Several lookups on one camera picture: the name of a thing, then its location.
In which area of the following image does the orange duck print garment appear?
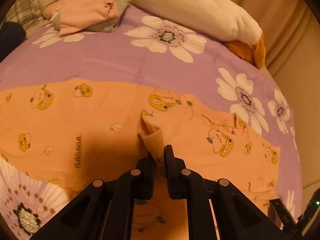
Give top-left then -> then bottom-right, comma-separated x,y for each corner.
1,79 -> 280,239

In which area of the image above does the purple floral bed sheet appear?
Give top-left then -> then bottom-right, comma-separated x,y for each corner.
0,4 -> 303,240

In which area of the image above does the dark navy garment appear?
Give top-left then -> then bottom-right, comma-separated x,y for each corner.
0,22 -> 26,62

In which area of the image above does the white goose plush toy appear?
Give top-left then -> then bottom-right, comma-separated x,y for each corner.
132,0 -> 266,69

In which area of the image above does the pink folded garment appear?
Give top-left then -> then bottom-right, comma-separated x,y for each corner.
40,0 -> 120,36

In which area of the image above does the plaid pillow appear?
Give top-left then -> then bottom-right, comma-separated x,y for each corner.
1,0 -> 44,30

